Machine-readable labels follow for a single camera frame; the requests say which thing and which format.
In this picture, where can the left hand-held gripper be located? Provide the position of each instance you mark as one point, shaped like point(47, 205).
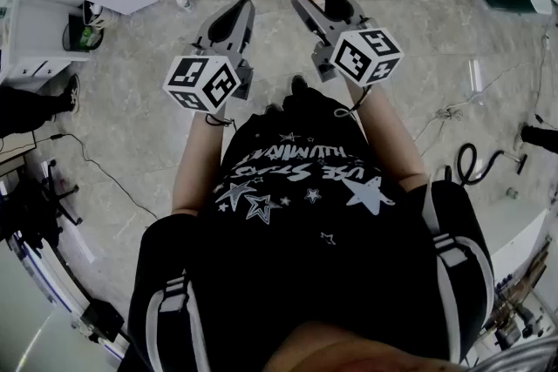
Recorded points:
point(202, 80)

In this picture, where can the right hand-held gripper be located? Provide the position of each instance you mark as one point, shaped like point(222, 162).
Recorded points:
point(366, 56)

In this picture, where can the person's left forearm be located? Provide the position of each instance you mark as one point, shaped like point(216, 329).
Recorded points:
point(196, 165)

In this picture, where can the person's right forearm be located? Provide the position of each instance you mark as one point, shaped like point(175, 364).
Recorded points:
point(388, 135)

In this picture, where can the small clear bottle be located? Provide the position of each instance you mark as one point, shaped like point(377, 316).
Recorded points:
point(185, 3)

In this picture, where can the person's right black shoe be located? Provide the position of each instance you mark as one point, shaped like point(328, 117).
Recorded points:
point(298, 85)

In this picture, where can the person's black shoe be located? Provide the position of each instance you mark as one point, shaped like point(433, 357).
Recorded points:
point(274, 108)
point(298, 85)

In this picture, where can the person's left black shoe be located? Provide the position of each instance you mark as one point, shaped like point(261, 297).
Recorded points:
point(274, 108)

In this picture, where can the black waste bin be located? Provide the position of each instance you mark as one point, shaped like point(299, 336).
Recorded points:
point(83, 37)

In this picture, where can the white shelf unit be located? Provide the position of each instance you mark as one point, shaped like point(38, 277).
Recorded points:
point(39, 30)

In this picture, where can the black office chair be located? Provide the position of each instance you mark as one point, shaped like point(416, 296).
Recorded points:
point(52, 196)

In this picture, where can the black star print t-shirt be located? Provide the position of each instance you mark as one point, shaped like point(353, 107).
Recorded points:
point(305, 274)

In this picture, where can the white curved counter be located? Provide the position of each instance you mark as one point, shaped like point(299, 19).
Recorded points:
point(514, 231)

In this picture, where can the black box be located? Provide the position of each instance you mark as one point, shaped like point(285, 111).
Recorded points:
point(102, 320)

